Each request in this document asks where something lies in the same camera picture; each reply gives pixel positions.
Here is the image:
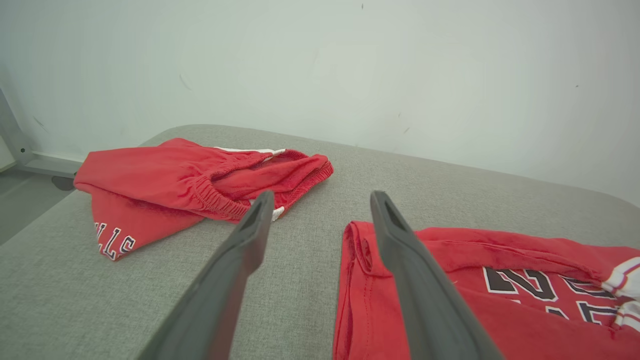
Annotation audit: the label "grey metal frame with caster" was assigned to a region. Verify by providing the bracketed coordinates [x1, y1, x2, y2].
[0, 90, 83, 192]

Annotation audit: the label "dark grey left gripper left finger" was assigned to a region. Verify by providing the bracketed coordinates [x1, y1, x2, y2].
[140, 191, 275, 360]

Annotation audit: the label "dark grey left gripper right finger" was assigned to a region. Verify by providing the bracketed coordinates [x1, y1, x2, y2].
[370, 191, 503, 360]

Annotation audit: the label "red Bulls jersey white sleeves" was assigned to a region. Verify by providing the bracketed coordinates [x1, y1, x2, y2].
[332, 220, 640, 360]

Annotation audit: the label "red Bulls shorts white stripes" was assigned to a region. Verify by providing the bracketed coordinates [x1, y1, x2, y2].
[74, 138, 335, 262]

